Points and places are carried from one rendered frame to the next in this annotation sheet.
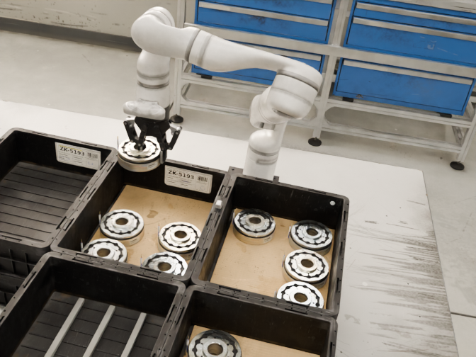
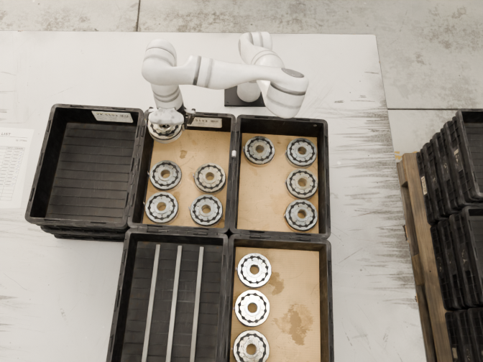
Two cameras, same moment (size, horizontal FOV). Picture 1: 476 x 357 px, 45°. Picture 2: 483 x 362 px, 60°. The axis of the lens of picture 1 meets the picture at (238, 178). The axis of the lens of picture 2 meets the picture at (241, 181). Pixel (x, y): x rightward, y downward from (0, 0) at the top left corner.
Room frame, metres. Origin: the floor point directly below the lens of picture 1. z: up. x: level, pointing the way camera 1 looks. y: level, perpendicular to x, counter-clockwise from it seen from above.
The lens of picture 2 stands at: (0.51, 0.10, 2.13)
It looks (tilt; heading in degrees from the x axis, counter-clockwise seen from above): 69 degrees down; 350
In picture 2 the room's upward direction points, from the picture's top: 5 degrees clockwise
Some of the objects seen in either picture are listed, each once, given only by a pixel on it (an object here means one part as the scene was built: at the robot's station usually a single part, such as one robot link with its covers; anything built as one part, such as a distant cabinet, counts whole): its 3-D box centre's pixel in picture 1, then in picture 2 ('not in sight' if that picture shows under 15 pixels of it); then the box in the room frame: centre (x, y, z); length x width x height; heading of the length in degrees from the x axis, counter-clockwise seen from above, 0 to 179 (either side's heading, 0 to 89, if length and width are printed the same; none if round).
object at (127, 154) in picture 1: (139, 149); (164, 123); (1.14, 0.24, 1.01); 0.10 x 0.10 x 0.01
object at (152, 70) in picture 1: (154, 46); (162, 69); (1.14, 0.21, 1.27); 0.09 x 0.07 x 0.15; 169
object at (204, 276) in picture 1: (274, 255); (279, 180); (0.98, -0.10, 0.87); 0.40 x 0.30 x 0.11; 172
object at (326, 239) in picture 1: (312, 234); (301, 151); (1.08, -0.20, 0.86); 0.10 x 0.10 x 0.01
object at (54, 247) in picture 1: (149, 210); (185, 169); (1.02, 0.19, 0.92); 0.40 x 0.30 x 0.02; 172
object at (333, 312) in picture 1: (278, 239); (280, 174); (0.98, -0.10, 0.92); 0.40 x 0.30 x 0.02; 172
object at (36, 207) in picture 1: (30, 200); (93, 169); (1.06, 0.49, 0.87); 0.40 x 0.30 x 0.11; 172
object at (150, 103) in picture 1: (150, 93); (167, 100); (1.11, 0.21, 1.17); 0.11 x 0.09 x 0.06; 173
